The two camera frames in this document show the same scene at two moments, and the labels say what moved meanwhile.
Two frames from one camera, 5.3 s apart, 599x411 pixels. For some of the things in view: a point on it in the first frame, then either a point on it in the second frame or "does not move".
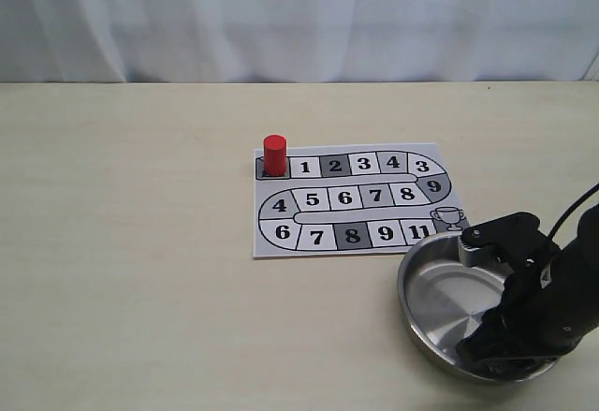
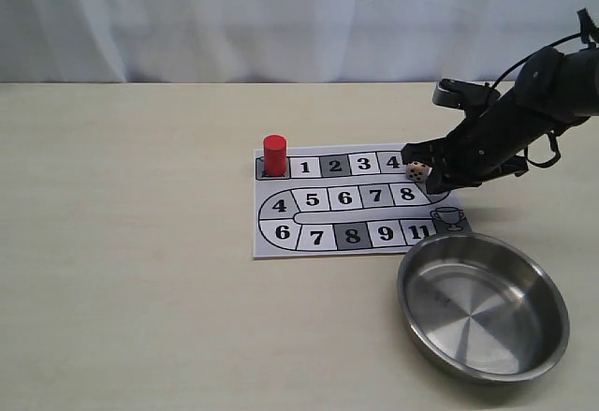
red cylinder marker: [275, 148] does not move
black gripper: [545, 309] to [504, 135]
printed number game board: [345, 199] does not move
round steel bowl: [445, 300] does not move
